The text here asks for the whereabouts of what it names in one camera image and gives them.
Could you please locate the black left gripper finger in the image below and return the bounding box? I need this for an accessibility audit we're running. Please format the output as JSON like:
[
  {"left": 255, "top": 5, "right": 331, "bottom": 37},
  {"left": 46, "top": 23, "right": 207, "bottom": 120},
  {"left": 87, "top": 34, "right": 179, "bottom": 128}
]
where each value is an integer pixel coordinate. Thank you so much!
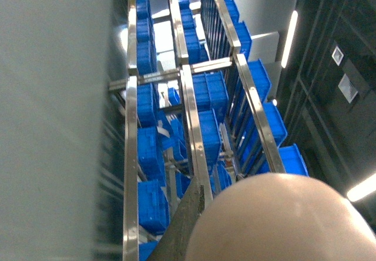
[{"left": 148, "top": 177, "right": 205, "bottom": 261}]

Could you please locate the beige plastic dustpan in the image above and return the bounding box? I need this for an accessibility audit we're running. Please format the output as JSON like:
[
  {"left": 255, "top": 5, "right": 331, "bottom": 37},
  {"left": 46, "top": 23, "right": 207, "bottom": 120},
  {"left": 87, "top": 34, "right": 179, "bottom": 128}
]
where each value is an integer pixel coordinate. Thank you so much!
[{"left": 186, "top": 173, "right": 375, "bottom": 260}]

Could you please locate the steel shelf rack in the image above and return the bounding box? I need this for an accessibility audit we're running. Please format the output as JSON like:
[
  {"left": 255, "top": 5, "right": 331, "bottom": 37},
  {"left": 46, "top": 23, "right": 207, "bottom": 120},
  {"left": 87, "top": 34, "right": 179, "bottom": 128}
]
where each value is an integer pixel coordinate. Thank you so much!
[{"left": 108, "top": 0, "right": 307, "bottom": 260}]

